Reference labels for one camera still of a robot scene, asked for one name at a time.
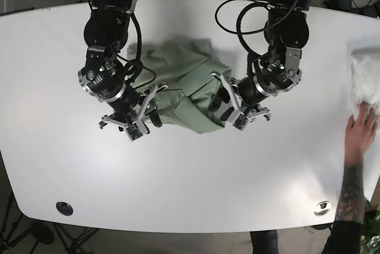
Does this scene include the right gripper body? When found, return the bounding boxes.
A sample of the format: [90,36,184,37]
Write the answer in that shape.
[78,64,144,123]

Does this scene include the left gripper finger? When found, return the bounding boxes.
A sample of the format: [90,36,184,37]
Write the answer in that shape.
[208,71,244,121]
[229,105,271,131]

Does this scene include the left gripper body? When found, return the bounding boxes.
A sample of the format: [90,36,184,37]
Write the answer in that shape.
[237,52,302,106]

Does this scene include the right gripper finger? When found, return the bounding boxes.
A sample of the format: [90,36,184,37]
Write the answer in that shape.
[99,113,149,141]
[140,82,168,128]

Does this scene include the sage green T-shirt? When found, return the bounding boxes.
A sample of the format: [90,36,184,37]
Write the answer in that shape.
[141,37,231,134]

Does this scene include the white printed T-shirt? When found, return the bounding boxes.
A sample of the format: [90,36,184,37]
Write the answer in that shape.
[348,47,379,119]

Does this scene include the tattooed person's forearm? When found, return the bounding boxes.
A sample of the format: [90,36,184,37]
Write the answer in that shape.
[334,157,366,227]

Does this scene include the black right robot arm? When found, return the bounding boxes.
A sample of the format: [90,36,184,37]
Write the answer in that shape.
[78,0,167,141]

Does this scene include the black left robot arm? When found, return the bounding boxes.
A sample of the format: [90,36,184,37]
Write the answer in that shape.
[209,0,309,131]

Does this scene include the person's bare hand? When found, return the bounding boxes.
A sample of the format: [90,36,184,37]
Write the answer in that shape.
[344,102,379,166]

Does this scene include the black table grommet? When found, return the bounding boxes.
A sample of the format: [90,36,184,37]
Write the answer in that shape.
[56,201,74,216]

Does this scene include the silver table grommet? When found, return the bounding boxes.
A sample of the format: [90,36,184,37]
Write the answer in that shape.
[313,201,331,217]

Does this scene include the seated person in black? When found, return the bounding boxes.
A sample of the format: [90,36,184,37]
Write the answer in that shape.
[249,221,362,253]

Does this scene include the green potted plant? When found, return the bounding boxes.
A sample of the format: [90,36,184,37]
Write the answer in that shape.
[360,204,379,254]

